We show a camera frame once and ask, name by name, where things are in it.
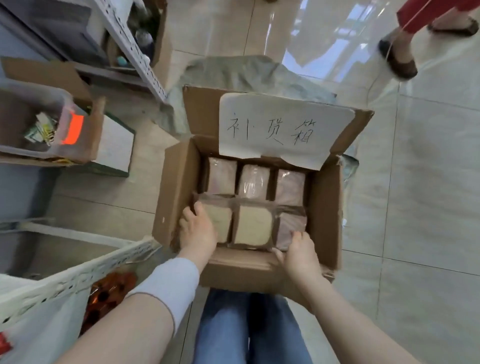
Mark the person's right hand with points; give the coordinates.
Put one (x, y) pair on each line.
(302, 258)

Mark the person's left hand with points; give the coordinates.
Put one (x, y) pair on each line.
(198, 236)

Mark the clear bread packet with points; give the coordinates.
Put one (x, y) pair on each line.
(221, 221)

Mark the purple swirl bread packet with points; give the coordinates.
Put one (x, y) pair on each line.
(290, 225)

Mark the brown cardboard box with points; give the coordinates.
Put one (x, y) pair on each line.
(240, 270)

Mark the pile of bread packets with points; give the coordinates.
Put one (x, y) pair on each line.
(253, 180)

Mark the white metal shelf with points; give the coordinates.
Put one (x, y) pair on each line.
(56, 285)

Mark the person's right forearm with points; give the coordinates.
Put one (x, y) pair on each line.
(348, 326)

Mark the person's left forearm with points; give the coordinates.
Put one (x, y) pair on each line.
(123, 333)

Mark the person's blue jeans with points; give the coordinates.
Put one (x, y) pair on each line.
(225, 330)

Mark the white arm sleeve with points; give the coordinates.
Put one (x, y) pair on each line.
(168, 285)

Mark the orange packet with dark pieces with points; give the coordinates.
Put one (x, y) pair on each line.
(108, 296)

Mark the green clipboard with paper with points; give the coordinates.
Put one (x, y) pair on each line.
(116, 146)

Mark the white handwritten paper sheet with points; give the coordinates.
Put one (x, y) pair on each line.
(285, 120)

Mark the grey green woven sack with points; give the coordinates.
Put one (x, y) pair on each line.
(232, 71)

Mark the green yellow sachets bundle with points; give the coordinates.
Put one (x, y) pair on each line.
(43, 129)

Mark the brown bottle carton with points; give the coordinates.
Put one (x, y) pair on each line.
(163, 48)

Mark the teal capped bottle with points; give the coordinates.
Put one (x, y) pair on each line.
(122, 60)

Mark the clear white capped bottle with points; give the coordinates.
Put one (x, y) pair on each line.
(144, 41)

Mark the white perforated metal rack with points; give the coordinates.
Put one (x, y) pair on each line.
(131, 45)

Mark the cluster of red snack packets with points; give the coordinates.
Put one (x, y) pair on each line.
(4, 343)

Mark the green plastic bottle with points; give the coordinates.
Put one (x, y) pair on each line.
(148, 18)

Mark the clear bin with orange latches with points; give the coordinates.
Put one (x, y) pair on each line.
(22, 97)

